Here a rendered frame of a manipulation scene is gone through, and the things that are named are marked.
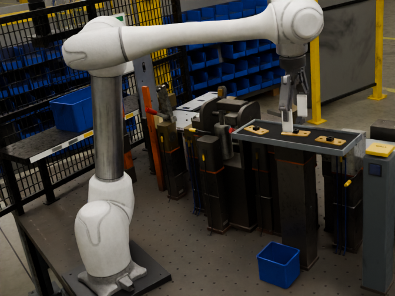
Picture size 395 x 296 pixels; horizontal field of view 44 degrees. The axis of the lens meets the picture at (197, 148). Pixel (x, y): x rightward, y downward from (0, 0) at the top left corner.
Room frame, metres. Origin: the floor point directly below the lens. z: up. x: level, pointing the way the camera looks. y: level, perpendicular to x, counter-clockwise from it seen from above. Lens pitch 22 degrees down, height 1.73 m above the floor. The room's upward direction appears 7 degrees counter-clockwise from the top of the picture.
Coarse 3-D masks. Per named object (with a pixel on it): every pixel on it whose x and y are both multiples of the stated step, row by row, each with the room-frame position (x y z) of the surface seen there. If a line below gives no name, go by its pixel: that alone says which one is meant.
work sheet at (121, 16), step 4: (124, 12) 2.61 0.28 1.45; (112, 16) 2.55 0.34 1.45; (116, 16) 2.57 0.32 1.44; (120, 16) 2.59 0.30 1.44; (124, 16) 2.61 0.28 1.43; (120, 20) 2.59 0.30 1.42; (124, 20) 2.61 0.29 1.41; (124, 24) 2.60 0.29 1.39; (132, 60) 2.61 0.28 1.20; (128, 64) 2.59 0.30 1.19; (132, 64) 2.61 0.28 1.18; (128, 68) 2.58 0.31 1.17; (132, 68) 2.61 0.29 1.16; (124, 72) 2.56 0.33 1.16; (128, 72) 2.58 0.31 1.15
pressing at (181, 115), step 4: (176, 112) 2.25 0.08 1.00; (180, 112) 2.25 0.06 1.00; (184, 112) 2.24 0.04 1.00; (188, 112) 2.23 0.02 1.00; (192, 112) 2.22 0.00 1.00; (196, 112) 2.22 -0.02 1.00; (176, 116) 2.19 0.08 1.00; (180, 116) 2.19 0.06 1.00; (184, 116) 2.18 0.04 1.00; (188, 116) 2.17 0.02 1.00; (192, 116) 2.16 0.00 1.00; (180, 120) 2.13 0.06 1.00; (184, 120) 2.12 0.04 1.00; (188, 120) 2.11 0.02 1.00; (176, 124) 2.09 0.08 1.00; (180, 124) 2.08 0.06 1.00; (184, 124) 2.07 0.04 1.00; (188, 124) 2.07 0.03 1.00; (180, 128) 2.01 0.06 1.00; (180, 132) 2.01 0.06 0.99; (368, 140) 1.63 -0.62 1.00; (372, 140) 1.63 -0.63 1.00; (376, 140) 1.62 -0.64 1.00; (380, 140) 1.62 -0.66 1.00; (384, 140) 1.62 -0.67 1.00; (368, 144) 1.60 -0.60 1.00; (392, 144) 1.57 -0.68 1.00
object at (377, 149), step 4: (372, 144) 1.24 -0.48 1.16; (376, 144) 1.24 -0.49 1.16; (380, 144) 1.24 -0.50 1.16; (384, 144) 1.23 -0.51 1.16; (388, 144) 1.23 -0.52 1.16; (368, 148) 1.22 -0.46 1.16; (372, 148) 1.22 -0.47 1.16; (376, 148) 1.22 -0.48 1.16; (380, 148) 1.21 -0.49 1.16; (384, 148) 1.21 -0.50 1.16; (388, 148) 1.21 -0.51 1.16; (392, 148) 1.20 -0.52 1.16; (368, 152) 1.21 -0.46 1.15; (372, 152) 1.20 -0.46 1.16; (376, 152) 1.19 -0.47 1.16; (380, 152) 1.19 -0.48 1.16; (384, 152) 1.18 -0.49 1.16; (388, 152) 1.18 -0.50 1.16; (384, 156) 1.18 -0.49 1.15
